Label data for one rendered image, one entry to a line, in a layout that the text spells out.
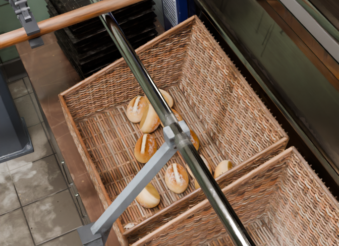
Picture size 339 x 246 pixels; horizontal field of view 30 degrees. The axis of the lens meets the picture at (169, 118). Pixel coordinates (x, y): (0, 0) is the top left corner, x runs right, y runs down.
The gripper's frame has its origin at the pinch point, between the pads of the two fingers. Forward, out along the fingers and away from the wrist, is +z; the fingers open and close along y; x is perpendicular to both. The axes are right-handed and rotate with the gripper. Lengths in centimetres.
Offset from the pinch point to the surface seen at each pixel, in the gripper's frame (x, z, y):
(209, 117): -44, -4, 57
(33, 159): 11, -67, 120
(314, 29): -39, 49, -22
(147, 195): -15, 16, 55
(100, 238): 2.5, 41.3, 24.8
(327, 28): -40, 52, -24
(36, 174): 12, -58, 120
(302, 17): -39, 46, -22
